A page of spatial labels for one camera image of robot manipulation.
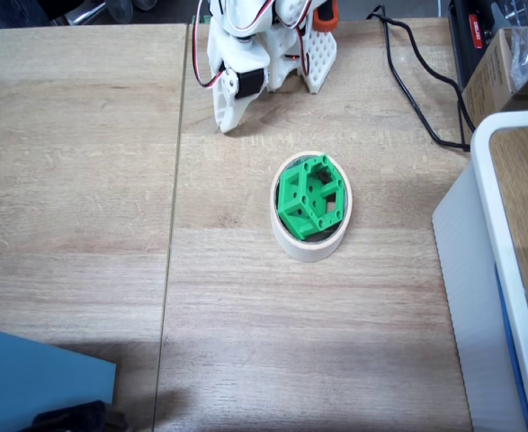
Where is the green hexagonal printed component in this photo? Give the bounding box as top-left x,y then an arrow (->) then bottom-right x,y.
275,153 -> 351,242

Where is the orange and black table clamp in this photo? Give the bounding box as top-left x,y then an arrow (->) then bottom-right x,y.
312,0 -> 340,33

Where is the beige masking tape roll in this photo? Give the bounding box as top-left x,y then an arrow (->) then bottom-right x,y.
270,150 -> 355,264

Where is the shiny metal chair base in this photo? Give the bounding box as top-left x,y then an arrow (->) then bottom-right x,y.
63,0 -> 134,26

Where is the black power supply box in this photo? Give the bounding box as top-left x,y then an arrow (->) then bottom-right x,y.
447,0 -> 503,94

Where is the brown cardboard box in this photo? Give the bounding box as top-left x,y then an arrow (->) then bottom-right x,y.
461,27 -> 528,131

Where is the white ribbed container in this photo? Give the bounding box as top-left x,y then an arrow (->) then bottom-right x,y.
432,110 -> 528,432

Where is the blue-grey box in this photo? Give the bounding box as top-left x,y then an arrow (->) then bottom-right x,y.
0,326 -> 118,432

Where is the gripper servo cable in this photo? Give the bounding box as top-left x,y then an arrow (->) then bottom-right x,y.
192,0 -> 228,91

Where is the upper arm servo cable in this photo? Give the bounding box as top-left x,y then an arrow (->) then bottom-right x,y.
220,0 -> 277,34

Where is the base servo cable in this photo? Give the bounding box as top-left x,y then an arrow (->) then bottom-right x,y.
296,15 -> 312,76

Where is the black power cable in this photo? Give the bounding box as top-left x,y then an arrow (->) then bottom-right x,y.
378,15 -> 474,148
365,4 -> 471,152

